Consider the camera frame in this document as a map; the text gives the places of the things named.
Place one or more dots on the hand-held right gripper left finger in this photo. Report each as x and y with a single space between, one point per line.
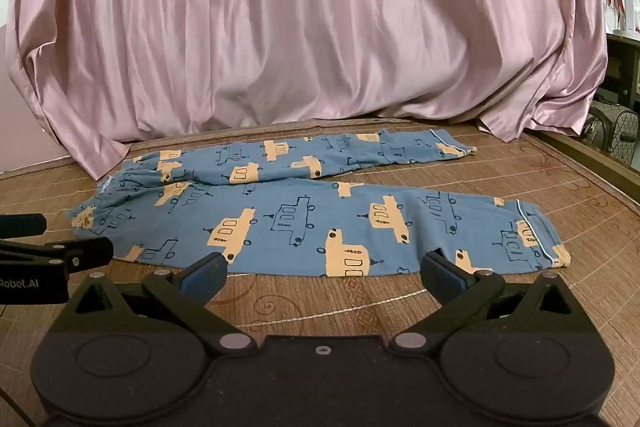
204 276

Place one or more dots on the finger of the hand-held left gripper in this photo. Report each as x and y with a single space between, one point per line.
85 251
22 225

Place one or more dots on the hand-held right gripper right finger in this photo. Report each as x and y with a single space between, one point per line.
441 276

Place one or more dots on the blue car print pants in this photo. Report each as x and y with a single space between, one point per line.
300 207

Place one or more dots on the beige patterned bag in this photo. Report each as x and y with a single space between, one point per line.
599 127

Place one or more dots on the lattice patterned bag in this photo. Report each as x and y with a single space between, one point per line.
626 132

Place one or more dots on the pink satin bed sheet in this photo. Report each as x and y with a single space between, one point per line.
300 32

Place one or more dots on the wooden bed frame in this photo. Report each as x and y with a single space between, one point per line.
600 163

